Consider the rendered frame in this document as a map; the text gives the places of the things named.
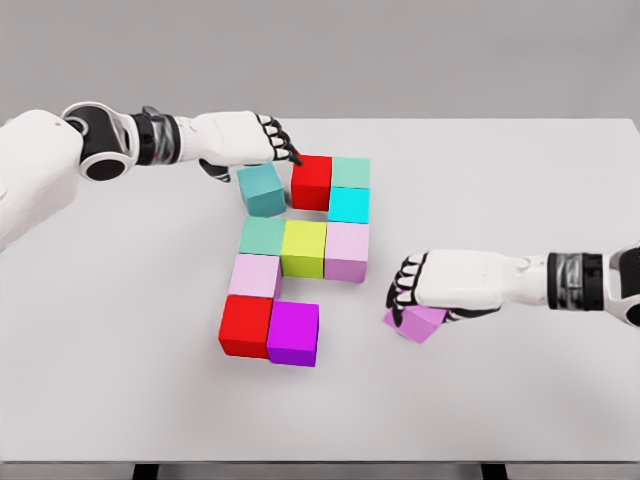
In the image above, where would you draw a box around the orchid pink cube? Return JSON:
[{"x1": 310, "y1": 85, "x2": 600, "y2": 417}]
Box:
[{"x1": 382, "y1": 304, "x2": 448, "y2": 346}]

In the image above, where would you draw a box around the pale pink cube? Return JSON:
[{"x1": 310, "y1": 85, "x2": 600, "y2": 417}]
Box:
[
  {"x1": 228, "y1": 253, "x2": 284, "y2": 302},
  {"x1": 323, "y1": 221, "x2": 371, "y2": 284}
]

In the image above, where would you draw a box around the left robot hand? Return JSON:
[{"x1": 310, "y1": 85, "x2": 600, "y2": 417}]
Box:
[{"x1": 195, "y1": 110, "x2": 304, "y2": 184}]

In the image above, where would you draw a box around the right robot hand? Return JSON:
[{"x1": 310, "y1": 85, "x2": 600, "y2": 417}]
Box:
[{"x1": 384, "y1": 249, "x2": 525, "y2": 330}]

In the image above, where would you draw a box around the red cube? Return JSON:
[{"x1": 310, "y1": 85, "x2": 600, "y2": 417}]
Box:
[
  {"x1": 218, "y1": 295, "x2": 275, "y2": 360},
  {"x1": 290, "y1": 154, "x2": 334, "y2": 212}
]

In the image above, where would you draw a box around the magenta cube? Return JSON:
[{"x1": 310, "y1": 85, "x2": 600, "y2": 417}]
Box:
[{"x1": 266, "y1": 300, "x2": 321, "y2": 369}]

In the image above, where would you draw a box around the mint green cube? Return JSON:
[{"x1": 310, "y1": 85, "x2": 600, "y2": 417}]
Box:
[
  {"x1": 329, "y1": 156, "x2": 372, "y2": 191},
  {"x1": 238, "y1": 216, "x2": 288, "y2": 257}
]

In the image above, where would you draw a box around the yellow-green cube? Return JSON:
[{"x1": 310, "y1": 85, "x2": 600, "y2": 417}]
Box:
[{"x1": 279, "y1": 219, "x2": 328, "y2": 280}]

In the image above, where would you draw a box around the teal cube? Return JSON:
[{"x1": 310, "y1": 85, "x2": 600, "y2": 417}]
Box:
[{"x1": 236, "y1": 161, "x2": 288, "y2": 218}]

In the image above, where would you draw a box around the cyan cube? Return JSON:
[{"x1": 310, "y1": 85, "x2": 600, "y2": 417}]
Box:
[{"x1": 327, "y1": 186, "x2": 372, "y2": 225}]

